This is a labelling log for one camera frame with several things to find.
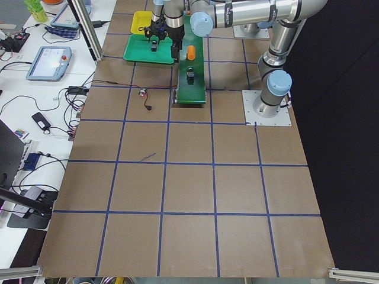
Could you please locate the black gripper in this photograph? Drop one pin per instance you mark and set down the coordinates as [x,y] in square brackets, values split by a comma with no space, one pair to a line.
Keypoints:
[153,45]
[176,34]

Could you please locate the green push button switch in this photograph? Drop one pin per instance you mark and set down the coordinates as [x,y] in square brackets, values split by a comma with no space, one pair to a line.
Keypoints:
[154,46]

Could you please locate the plain orange cylinder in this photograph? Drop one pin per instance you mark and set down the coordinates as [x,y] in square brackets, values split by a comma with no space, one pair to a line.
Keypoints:
[191,53]

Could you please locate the green button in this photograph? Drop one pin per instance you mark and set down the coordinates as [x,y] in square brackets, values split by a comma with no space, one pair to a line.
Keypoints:
[190,75]

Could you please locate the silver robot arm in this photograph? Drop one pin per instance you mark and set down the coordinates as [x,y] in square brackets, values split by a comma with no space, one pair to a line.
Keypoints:
[158,11]
[248,19]

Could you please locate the yellow plastic tray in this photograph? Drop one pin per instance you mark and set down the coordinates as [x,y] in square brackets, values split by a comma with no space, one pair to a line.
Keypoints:
[141,19]

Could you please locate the green plastic tray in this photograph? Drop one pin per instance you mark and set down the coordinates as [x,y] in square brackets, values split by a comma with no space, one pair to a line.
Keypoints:
[138,50]

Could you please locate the motor speed controller board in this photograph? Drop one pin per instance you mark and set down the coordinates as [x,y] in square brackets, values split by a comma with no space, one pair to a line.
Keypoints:
[142,92]

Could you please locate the far teach pendant tablet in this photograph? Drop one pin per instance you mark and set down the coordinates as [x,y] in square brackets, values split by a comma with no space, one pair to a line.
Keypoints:
[65,19]

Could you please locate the teach pendant tablet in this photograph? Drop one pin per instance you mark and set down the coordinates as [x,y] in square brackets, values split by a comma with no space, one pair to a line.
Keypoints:
[65,19]
[50,64]

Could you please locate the black power adapter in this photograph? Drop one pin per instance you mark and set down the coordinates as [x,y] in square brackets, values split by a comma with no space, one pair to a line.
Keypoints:
[77,90]

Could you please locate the near teach pendant tablet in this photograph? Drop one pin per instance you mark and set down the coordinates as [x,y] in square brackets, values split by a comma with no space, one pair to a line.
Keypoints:
[50,64]

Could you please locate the loose blue tape strip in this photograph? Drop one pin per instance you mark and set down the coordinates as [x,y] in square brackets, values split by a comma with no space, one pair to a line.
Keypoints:
[147,157]

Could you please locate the green drink bottle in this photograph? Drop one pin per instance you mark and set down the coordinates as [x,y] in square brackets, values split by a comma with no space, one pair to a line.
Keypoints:
[36,10]

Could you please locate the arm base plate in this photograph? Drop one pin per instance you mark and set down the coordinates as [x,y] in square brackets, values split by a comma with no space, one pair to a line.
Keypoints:
[259,114]
[250,32]

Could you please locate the aluminium frame post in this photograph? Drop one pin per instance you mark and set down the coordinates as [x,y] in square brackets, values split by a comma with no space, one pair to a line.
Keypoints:
[85,24]

